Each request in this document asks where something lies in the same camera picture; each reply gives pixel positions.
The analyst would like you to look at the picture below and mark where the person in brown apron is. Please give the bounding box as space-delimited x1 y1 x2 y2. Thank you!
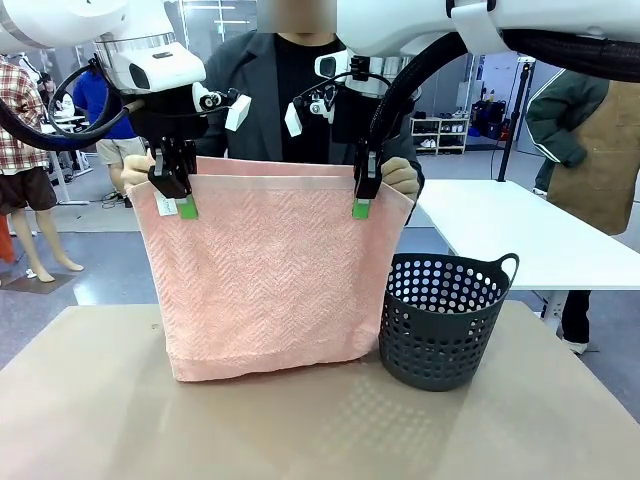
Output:
524 67 640 354

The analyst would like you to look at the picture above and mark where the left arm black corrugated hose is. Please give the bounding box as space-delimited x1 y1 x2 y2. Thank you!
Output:
0 97 109 151

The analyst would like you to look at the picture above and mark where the pink herringbone towel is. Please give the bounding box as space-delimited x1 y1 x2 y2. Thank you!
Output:
124 155 416 384

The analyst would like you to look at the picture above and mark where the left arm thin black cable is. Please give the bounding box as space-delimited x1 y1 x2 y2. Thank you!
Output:
47 62 151 139

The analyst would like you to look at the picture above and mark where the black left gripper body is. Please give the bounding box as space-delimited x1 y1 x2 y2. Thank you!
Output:
130 84 226 146

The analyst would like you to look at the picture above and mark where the person's left hand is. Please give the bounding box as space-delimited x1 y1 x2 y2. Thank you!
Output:
380 157 420 205

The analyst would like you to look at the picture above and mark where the black tripod pole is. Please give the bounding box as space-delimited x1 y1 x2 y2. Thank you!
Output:
492 56 537 184

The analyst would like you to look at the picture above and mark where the white shoe shelf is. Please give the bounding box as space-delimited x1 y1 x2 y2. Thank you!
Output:
409 117 471 156

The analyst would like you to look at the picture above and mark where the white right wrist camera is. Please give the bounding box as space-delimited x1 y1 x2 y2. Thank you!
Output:
283 84 337 137

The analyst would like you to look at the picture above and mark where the white rectangular table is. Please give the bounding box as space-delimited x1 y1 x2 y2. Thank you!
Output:
407 178 640 321

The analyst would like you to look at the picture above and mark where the orange garment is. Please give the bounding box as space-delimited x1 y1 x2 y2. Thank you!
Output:
0 212 16 266

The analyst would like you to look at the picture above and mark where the person in blue hoodie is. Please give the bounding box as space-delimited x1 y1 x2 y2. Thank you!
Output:
73 69 146 201

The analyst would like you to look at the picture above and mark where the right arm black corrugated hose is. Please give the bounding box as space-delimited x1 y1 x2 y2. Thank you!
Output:
369 29 640 151

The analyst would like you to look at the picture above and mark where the person in grey blazer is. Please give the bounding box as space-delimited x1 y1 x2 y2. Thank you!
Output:
192 0 426 226

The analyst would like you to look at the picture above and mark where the person's right hand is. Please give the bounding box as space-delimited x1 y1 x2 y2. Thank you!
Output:
121 153 157 200

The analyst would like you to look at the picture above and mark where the dark grey perforated basket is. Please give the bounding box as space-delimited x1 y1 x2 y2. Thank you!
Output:
378 252 520 392

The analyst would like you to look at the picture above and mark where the mannequin in plaid shirt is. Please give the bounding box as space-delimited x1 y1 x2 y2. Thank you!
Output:
0 54 86 284

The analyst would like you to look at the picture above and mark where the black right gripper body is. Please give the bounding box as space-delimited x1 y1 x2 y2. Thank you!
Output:
330 89 387 145

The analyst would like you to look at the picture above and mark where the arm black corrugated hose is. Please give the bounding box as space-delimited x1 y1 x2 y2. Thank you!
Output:
369 29 640 151
0 97 109 151

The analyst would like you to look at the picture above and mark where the brown mannequin base plate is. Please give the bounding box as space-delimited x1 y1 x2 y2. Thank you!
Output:
0 272 76 296

